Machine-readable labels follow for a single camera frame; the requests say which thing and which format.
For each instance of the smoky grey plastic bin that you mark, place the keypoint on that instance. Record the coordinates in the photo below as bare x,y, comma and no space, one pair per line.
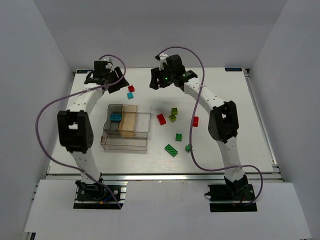
112,109

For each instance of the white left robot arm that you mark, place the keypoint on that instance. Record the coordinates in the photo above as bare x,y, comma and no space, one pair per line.
74,127

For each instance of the lime lego brick lower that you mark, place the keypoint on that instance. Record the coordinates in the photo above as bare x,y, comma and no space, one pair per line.
172,118

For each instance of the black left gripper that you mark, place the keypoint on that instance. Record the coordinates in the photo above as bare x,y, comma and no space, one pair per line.
116,81

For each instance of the green lego brick tilted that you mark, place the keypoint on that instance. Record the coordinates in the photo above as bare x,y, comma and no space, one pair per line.
187,148

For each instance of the small red lego brick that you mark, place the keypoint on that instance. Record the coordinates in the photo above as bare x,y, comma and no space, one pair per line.
131,88

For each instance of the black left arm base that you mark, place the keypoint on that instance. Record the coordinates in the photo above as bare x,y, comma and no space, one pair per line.
93,196

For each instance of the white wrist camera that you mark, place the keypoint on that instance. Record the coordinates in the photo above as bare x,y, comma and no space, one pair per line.
161,58
108,62

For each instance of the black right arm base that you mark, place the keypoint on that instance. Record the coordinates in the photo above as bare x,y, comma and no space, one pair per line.
232,197

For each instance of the small cyan lego brick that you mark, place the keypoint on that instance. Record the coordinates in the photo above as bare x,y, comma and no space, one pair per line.
130,95

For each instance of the blue label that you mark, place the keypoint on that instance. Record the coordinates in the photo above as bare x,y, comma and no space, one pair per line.
84,71
233,69

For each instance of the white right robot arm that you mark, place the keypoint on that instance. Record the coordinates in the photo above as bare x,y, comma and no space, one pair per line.
223,121

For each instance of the blue label left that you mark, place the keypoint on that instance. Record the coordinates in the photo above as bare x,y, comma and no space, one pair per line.
84,71

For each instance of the long green lego near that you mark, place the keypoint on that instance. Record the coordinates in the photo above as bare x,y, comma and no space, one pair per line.
171,150

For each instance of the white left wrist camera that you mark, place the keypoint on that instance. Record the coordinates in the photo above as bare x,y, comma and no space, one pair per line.
108,62

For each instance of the blue label right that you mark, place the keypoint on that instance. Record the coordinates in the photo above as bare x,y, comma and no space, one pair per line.
233,69

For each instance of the small green lego brick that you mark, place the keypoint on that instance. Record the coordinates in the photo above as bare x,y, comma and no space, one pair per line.
178,137

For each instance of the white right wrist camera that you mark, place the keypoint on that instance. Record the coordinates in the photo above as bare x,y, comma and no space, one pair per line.
161,58

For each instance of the long cyan lego brick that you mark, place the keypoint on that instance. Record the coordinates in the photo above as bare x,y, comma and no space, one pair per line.
115,118

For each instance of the clear long front bin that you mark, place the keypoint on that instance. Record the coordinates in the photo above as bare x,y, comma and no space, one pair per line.
124,140

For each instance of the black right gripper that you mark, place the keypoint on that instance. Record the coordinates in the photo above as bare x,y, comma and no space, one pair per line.
155,79

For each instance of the lime lego brick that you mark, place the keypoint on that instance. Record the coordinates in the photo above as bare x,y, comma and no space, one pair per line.
172,118
174,111

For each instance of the lime lego brick upper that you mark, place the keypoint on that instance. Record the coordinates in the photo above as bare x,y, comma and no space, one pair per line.
174,111

